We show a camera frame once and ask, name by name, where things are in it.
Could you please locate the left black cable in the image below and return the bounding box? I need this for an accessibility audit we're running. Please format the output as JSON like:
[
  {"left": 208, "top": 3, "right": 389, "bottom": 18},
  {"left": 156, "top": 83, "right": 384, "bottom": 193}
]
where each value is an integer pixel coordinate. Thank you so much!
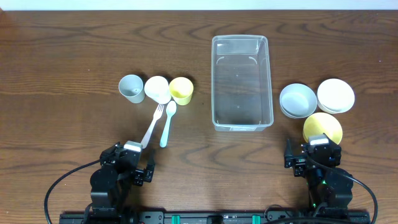
[{"left": 44, "top": 159, "right": 102, "bottom": 224}]

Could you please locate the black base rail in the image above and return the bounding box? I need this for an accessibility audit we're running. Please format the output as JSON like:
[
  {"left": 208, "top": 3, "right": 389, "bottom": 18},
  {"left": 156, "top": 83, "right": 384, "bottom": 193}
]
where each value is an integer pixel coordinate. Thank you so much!
[{"left": 58, "top": 210, "right": 371, "bottom": 224}]

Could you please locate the right black cable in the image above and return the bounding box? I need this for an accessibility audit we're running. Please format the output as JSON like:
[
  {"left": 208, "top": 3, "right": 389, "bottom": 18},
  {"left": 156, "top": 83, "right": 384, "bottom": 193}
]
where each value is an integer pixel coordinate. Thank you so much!
[{"left": 306, "top": 155, "right": 379, "bottom": 224}]

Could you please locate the yellow plastic bowl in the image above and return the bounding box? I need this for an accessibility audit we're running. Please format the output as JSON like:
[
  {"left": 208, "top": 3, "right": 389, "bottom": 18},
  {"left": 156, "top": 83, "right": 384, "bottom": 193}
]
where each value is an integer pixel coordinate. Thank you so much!
[{"left": 303, "top": 113, "right": 343, "bottom": 144}]

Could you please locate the black cable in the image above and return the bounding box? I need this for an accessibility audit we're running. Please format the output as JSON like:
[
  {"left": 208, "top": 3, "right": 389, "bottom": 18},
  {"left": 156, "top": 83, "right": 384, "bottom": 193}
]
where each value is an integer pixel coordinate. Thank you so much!
[
  {"left": 306, "top": 155, "right": 379, "bottom": 224},
  {"left": 44, "top": 159, "right": 102, "bottom": 224}
]

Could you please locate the light blue plastic spoon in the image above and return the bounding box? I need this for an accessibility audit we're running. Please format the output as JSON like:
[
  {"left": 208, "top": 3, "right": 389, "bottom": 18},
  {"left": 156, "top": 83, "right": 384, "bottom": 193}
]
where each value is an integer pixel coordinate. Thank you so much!
[{"left": 159, "top": 101, "right": 177, "bottom": 147}]

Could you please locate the white plastic fork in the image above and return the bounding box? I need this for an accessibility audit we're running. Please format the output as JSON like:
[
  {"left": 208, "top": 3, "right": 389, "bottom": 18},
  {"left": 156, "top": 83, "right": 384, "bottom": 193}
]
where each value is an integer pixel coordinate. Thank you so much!
[{"left": 141, "top": 104, "right": 164, "bottom": 149}]

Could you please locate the white plastic bowl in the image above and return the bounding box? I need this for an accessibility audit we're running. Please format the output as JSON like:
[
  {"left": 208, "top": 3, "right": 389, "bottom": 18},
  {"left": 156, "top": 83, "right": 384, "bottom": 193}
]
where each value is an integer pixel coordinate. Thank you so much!
[{"left": 317, "top": 78, "right": 355, "bottom": 114}]

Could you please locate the clear plastic storage container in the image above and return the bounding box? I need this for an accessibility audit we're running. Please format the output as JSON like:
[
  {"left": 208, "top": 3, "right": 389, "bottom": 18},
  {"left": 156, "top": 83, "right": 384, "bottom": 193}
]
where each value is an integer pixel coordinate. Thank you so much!
[{"left": 211, "top": 34, "right": 274, "bottom": 132}]

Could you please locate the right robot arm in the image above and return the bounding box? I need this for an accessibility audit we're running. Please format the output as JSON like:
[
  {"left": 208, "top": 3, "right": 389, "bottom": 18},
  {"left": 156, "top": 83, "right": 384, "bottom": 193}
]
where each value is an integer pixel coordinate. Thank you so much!
[{"left": 284, "top": 134, "right": 354, "bottom": 219}]

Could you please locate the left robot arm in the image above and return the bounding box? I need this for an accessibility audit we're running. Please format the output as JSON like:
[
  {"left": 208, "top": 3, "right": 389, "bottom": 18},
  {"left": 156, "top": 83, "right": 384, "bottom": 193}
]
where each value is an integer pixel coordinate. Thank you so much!
[{"left": 90, "top": 141, "right": 155, "bottom": 218}]

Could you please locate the grey plastic cup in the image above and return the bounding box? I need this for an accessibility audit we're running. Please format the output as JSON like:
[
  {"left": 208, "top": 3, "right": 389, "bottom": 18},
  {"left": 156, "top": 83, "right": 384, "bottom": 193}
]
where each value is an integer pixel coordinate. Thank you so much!
[{"left": 118, "top": 75, "right": 145, "bottom": 104}]

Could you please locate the white plastic cup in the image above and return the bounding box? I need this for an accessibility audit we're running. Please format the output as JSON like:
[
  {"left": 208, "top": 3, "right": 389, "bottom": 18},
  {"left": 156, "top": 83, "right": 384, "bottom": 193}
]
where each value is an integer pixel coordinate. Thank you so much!
[{"left": 144, "top": 76, "right": 172, "bottom": 105}]

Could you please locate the yellow plastic cup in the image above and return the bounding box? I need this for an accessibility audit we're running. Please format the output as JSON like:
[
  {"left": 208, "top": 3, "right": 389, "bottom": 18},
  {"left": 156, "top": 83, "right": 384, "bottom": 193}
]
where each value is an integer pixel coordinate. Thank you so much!
[{"left": 169, "top": 77, "right": 193, "bottom": 106}]

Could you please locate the grey plastic bowl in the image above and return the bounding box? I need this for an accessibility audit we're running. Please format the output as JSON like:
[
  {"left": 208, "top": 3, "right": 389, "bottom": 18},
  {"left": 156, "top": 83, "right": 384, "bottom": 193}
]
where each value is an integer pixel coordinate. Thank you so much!
[{"left": 279, "top": 83, "right": 317, "bottom": 119}]

